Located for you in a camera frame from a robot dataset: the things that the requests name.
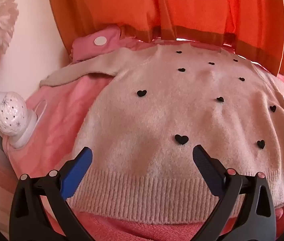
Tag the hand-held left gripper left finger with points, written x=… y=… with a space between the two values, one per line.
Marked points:
x=78 y=165

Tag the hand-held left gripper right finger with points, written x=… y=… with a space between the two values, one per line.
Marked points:
x=205 y=167

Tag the beige sweater with black hearts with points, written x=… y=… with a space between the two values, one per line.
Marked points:
x=157 y=110

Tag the pink fleece blanket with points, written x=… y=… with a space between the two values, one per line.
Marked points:
x=56 y=120

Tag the white ball-shaped lamp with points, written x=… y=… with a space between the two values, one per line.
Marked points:
x=10 y=114

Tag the pink polka dot pillow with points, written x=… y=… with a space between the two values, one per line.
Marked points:
x=89 y=47

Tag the orange curtain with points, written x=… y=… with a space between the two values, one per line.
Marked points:
x=182 y=7

